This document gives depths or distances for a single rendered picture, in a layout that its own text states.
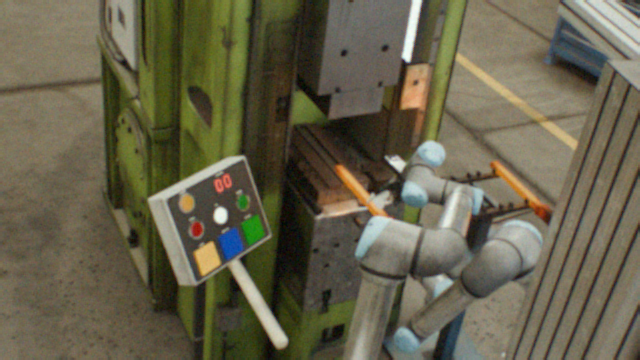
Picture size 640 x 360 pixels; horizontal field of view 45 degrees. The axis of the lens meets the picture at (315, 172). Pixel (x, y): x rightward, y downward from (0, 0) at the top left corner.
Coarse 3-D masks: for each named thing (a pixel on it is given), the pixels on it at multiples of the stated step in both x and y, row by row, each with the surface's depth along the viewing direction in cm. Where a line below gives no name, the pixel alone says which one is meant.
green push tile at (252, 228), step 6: (252, 216) 244; (258, 216) 245; (246, 222) 241; (252, 222) 243; (258, 222) 245; (246, 228) 241; (252, 228) 243; (258, 228) 245; (246, 234) 241; (252, 234) 243; (258, 234) 245; (264, 234) 247; (246, 240) 241; (252, 240) 243
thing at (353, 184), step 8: (336, 168) 279; (344, 168) 279; (344, 176) 275; (352, 184) 271; (360, 192) 267; (360, 200) 267; (368, 208) 263; (376, 208) 260; (384, 216) 256; (392, 216) 256
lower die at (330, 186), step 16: (320, 128) 304; (304, 144) 293; (288, 160) 289; (320, 160) 285; (304, 176) 278; (320, 176) 277; (336, 176) 277; (352, 176) 277; (320, 192) 270; (336, 192) 274; (352, 192) 278
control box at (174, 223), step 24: (216, 168) 237; (240, 168) 242; (168, 192) 225; (192, 192) 227; (216, 192) 234; (240, 192) 241; (168, 216) 222; (192, 216) 227; (240, 216) 240; (264, 216) 248; (168, 240) 226; (192, 240) 226; (216, 240) 233; (192, 264) 226
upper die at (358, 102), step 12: (300, 84) 269; (312, 96) 262; (324, 96) 254; (336, 96) 250; (348, 96) 253; (360, 96) 255; (372, 96) 257; (324, 108) 255; (336, 108) 253; (348, 108) 255; (360, 108) 258; (372, 108) 260
